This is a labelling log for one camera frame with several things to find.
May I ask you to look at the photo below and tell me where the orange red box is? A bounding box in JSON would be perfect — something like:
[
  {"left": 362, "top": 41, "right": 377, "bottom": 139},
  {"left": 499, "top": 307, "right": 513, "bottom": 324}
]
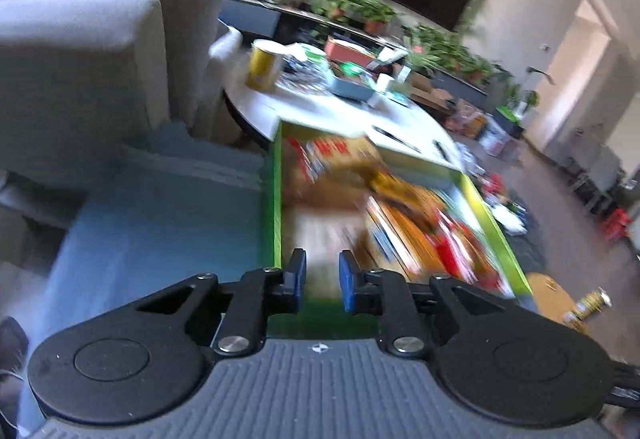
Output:
[{"left": 324, "top": 38, "right": 376, "bottom": 64}]

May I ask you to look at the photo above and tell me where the potted green plant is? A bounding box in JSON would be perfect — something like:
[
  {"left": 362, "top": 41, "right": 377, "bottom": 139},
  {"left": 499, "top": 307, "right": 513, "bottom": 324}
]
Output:
[
  {"left": 307, "top": 0, "right": 371, "bottom": 22},
  {"left": 405, "top": 26, "right": 466, "bottom": 70},
  {"left": 360, "top": 0, "right": 398, "bottom": 34},
  {"left": 460, "top": 54, "right": 511, "bottom": 87}
]

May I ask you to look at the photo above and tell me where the orange packet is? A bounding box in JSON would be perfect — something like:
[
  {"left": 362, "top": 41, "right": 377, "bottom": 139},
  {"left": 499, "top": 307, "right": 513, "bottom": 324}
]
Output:
[{"left": 362, "top": 196, "right": 441, "bottom": 280}]

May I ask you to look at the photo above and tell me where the black yellow drink can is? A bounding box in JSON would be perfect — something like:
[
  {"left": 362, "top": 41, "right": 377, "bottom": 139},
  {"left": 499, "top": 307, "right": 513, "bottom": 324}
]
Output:
[{"left": 562, "top": 288, "right": 613, "bottom": 326}]

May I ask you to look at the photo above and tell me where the red noodle packet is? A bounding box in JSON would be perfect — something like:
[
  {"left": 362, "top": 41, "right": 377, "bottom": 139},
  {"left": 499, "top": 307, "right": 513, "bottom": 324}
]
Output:
[{"left": 287, "top": 136, "right": 371, "bottom": 184}]

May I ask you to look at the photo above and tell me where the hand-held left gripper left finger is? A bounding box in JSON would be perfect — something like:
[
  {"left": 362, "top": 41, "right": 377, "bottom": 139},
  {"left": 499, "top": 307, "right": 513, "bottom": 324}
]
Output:
[{"left": 132, "top": 248, "right": 307, "bottom": 356}]

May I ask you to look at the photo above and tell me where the white round table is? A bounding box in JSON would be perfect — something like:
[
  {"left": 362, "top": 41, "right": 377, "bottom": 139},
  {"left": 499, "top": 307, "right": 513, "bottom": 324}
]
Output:
[{"left": 222, "top": 79, "right": 463, "bottom": 170}]

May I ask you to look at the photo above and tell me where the blue basket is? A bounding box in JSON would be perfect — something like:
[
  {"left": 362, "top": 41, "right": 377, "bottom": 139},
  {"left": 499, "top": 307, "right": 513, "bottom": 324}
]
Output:
[{"left": 327, "top": 69, "right": 378, "bottom": 102}]

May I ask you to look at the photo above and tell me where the grey sofa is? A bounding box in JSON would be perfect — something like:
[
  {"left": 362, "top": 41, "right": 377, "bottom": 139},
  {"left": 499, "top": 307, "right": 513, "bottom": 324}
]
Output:
[{"left": 0, "top": 0, "right": 233, "bottom": 200}]

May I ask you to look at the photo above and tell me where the grey dining chair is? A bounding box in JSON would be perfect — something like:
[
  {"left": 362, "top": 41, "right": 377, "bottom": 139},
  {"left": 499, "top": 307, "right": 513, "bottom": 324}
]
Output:
[{"left": 570, "top": 144, "right": 626, "bottom": 214}]

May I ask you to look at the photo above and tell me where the yellow packet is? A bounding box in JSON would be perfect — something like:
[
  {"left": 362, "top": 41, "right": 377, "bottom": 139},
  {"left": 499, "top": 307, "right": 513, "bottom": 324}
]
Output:
[{"left": 370, "top": 171, "right": 446, "bottom": 220}]

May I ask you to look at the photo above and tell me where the red plastic stool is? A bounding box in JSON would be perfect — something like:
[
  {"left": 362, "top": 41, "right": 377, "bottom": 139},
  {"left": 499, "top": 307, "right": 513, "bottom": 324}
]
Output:
[{"left": 600, "top": 209, "right": 633, "bottom": 240}]

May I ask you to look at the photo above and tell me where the green cardboard box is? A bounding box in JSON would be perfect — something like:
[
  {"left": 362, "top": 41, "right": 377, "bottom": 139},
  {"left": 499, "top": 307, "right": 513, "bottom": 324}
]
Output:
[{"left": 257, "top": 119, "right": 533, "bottom": 340}]

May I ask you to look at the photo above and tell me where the round wooden table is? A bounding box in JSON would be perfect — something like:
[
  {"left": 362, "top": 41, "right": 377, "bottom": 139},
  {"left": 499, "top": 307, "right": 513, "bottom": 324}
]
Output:
[{"left": 525, "top": 271, "right": 591, "bottom": 335}]

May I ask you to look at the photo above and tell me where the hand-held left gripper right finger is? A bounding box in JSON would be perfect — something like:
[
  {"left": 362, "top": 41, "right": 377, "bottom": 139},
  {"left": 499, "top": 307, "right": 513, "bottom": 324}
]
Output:
[{"left": 338, "top": 250, "right": 511, "bottom": 359}]

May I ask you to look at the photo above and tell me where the large red packet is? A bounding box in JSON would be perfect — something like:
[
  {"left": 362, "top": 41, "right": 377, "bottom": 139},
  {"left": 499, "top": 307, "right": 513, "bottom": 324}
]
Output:
[{"left": 435, "top": 209, "right": 506, "bottom": 290}]

